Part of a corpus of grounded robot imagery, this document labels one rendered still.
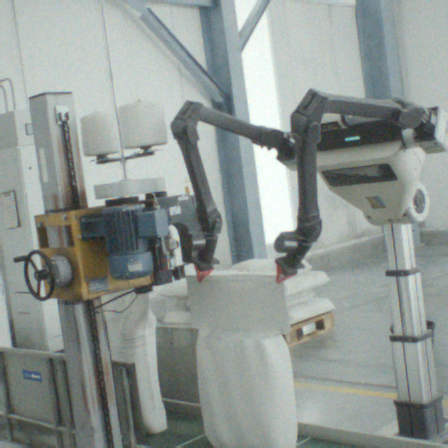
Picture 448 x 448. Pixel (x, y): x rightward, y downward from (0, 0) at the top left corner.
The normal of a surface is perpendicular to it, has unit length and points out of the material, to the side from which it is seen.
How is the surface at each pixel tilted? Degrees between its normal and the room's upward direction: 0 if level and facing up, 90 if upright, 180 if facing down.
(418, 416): 90
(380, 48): 90
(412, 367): 90
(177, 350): 90
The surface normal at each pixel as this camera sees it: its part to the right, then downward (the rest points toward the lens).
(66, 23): 0.71, -0.06
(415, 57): -0.69, 0.13
